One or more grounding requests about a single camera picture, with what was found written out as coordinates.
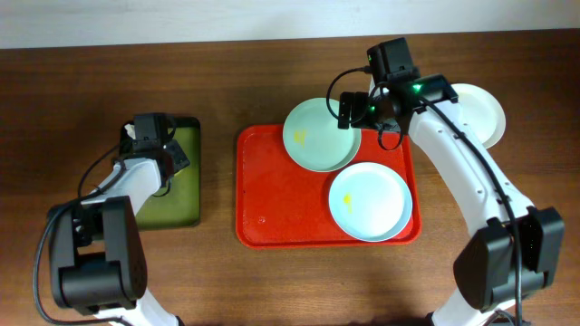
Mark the light blue plate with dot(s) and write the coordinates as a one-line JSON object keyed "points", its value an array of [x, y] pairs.
{"points": [[370, 202]]}

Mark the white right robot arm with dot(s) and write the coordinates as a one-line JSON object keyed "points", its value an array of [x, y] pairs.
{"points": [[514, 247]]}

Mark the red plastic tray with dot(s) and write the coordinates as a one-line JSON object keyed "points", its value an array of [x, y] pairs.
{"points": [[281, 205]]}

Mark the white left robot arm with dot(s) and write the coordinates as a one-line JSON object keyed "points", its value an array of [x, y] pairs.
{"points": [[97, 263]]}

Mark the mint green plate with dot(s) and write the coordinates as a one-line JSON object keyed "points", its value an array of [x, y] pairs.
{"points": [[313, 140]]}

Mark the black tray with soapy water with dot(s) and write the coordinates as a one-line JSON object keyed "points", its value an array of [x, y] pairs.
{"points": [[161, 199]]}

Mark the cream white plate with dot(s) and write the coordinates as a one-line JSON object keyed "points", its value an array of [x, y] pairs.
{"points": [[483, 112]]}

